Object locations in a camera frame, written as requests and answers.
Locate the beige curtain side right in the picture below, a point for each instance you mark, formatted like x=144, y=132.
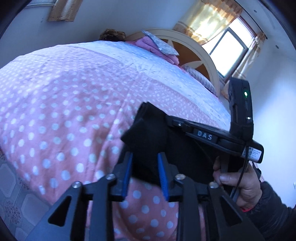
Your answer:
x=64, y=10

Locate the striped pillow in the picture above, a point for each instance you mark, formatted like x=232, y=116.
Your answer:
x=200, y=78

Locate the person's right forearm dark sleeve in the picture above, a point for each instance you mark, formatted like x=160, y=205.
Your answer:
x=273, y=219

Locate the beige curtain far right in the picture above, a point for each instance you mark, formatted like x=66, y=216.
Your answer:
x=246, y=63

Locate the grey patterned pillow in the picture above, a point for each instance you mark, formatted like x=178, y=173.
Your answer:
x=164, y=47

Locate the pink polka dot bedspread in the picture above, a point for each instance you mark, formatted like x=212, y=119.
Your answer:
x=64, y=109

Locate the black camera module green light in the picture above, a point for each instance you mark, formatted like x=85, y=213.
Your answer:
x=240, y=105

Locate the yellow curtain by headboard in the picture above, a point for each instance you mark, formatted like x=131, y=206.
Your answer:
x=208, y=18

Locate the black pants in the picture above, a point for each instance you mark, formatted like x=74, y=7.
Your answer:
x=150, y=135

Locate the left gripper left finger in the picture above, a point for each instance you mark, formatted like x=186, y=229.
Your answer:
x=122, y=172

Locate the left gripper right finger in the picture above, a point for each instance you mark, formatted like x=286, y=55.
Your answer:
x=167, y=173

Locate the brown plush toy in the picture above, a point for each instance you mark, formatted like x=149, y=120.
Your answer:
x=113, y=36

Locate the cream wooden headboard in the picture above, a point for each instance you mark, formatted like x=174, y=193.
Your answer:
x=190, y=53

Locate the person's right hand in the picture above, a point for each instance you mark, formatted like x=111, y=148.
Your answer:
x=250, y=190

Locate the headboard window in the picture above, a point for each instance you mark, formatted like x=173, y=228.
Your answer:
x=229, y=47

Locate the folded pink blanket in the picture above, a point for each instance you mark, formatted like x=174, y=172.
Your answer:
x=147, y=44

